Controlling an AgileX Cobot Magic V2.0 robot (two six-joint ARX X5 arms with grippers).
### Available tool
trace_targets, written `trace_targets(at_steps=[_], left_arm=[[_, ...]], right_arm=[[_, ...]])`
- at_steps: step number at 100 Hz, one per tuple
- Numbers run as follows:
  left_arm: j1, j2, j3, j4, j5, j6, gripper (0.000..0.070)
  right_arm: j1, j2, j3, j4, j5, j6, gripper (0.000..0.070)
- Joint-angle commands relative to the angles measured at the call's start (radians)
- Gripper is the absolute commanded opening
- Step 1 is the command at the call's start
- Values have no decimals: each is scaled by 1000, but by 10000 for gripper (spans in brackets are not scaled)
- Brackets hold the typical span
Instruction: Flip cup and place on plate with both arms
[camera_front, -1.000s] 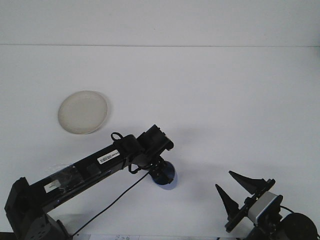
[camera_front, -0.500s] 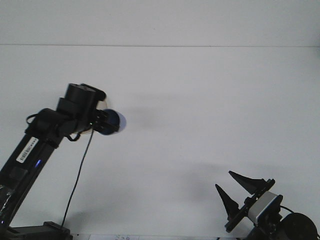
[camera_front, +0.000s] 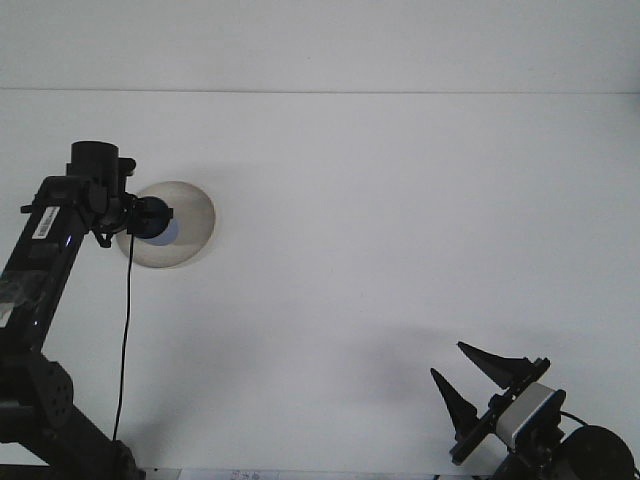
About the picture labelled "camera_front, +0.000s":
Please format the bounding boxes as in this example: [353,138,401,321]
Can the pale blue cup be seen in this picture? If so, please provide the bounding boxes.
[135,196,181,248]

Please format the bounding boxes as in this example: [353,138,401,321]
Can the pale round plate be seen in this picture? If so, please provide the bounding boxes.
[115,180,218,271]

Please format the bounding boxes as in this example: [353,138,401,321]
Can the black base panel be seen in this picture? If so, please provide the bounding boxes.
[0,464,179,480]

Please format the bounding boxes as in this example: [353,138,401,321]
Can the long black arm cable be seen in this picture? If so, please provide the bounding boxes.
[112,227,135,444]

